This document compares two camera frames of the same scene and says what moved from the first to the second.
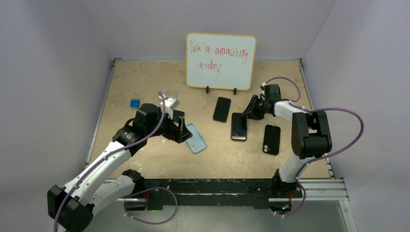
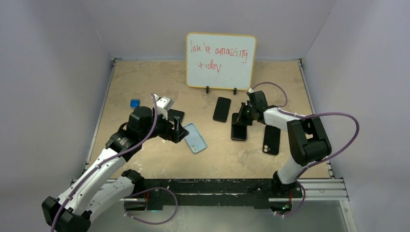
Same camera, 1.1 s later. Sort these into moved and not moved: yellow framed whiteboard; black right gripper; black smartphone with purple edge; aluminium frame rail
Moved: black right gripper
Not moved: aluminium frame rail; black smartphone with purple edge; yellow framed whiteboard
